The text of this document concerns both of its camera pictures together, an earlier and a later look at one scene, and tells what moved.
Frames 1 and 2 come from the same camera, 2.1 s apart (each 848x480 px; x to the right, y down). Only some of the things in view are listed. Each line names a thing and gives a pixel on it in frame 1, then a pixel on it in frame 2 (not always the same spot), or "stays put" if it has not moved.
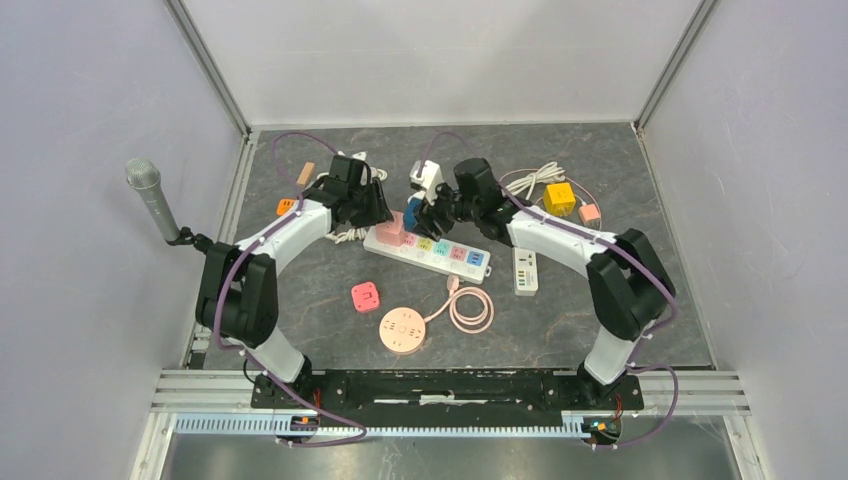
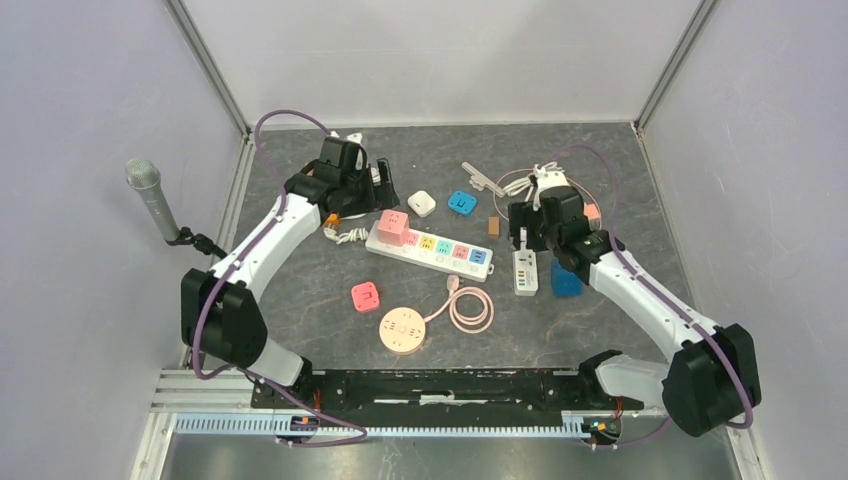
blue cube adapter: [410, 213] to [564, 283]
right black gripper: [429, 213] to [523, 214]
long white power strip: [441, 256] stays put
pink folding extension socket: [365, 297] stays put
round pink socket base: [402, 331] stays put
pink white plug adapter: [392, 233] stays put
